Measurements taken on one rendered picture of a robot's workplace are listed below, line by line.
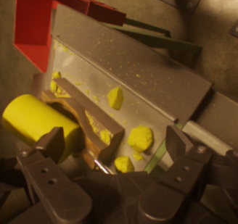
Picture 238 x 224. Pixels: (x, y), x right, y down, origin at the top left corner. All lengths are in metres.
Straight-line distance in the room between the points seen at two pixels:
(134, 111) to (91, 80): 0.10
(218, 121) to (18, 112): 0.28
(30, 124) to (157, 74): 0.19
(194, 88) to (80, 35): 0.20
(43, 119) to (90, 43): 0.14
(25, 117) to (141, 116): 0.17
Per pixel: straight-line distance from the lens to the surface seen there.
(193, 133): 0.22
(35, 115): 0.27
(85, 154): 0.28
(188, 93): 0.21
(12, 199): 0.38
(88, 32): 0.30
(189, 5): 1.28
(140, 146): 0.24
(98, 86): 0.29
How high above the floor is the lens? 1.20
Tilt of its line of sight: 49 degrees down
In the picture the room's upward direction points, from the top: 109 degrees counter-clockwise
